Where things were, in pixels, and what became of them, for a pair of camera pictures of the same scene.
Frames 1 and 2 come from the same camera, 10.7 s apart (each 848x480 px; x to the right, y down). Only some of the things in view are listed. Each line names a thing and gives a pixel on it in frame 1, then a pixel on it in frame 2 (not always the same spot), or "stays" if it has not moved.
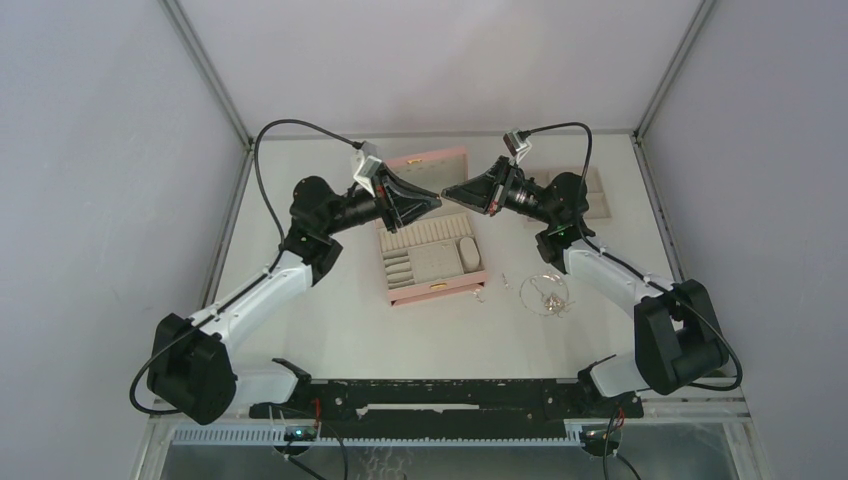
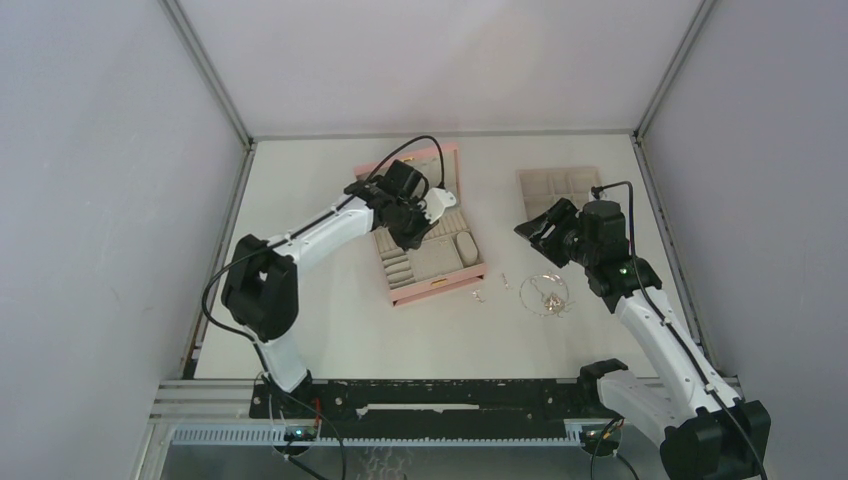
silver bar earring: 507,286 stays
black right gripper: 489,191 -> 562,214
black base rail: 450,401 stays
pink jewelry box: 440,252 stays
